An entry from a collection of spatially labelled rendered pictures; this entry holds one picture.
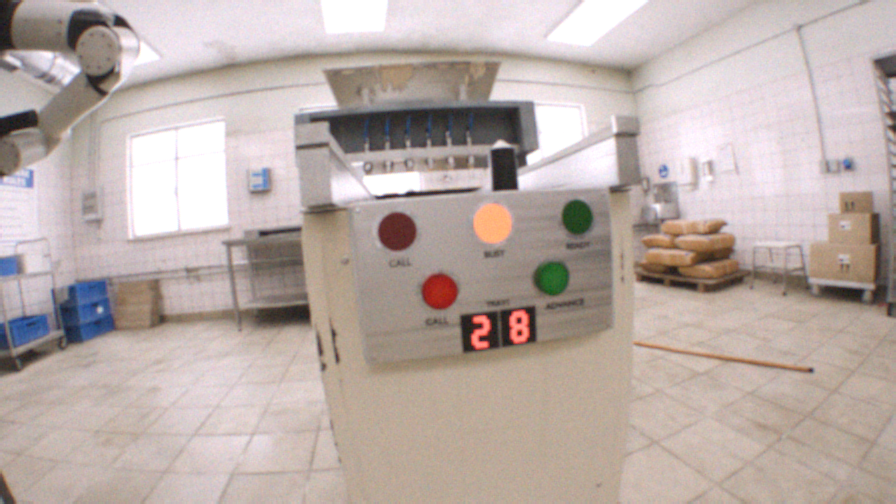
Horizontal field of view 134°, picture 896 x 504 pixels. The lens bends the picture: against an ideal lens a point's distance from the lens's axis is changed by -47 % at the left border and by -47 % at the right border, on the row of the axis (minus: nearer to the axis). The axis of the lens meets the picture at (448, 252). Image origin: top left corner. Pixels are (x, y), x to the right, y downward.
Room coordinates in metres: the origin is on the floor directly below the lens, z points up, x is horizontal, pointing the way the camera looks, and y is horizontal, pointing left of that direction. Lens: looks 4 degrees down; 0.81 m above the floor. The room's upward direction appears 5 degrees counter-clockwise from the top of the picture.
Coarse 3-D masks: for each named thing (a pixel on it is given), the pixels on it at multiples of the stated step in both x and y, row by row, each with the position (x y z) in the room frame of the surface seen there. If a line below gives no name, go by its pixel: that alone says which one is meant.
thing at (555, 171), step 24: (624, 120) 0.32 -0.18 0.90; (576, 144) 0.40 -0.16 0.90; (600, 144) 0.35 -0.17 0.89; (624, 144) 0.32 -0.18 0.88; (528, 168) 0.56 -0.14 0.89; (552, 168) 0.47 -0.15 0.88; (576, 168) 0.41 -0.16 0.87; (600, 168) 0.35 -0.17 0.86; (624, 168) 0.32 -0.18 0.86; (480, 192) 0.90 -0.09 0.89
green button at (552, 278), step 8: (544, 264) 0.31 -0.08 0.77; (552, 264) 0.30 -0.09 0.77; (560, 264) 0.31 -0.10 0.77; (544, 272) 0.30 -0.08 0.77; (552, 272) 0.30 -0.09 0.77; (560, 272) 0.30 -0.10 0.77; (536, 280) 0.31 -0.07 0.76; (544, 280) 0.30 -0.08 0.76; (552, 280) 0.30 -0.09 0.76; (560, 280) 0.30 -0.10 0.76; (568, 280) 0.31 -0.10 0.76; (544, 288) 0.30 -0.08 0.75; (552, 288) 0.30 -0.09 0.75; (560, 288) 0.30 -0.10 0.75
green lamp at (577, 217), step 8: (576, 200) 0.31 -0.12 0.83; (568, 208) 0.31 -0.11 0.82; (576, 208) 0.31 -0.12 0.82; (584, 208) 0.31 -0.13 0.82; (568, 216) 0.31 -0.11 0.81; (576, 216) 0.31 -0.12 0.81; (584, 216) 0.31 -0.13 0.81; (592, 216) 0.32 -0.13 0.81; (568, 224) 0.31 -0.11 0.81; (576, 224) 0.31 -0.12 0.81; (584, 224) 0.31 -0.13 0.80; (576, 232) 0.31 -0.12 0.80; (584, 232) 0.31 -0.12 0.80
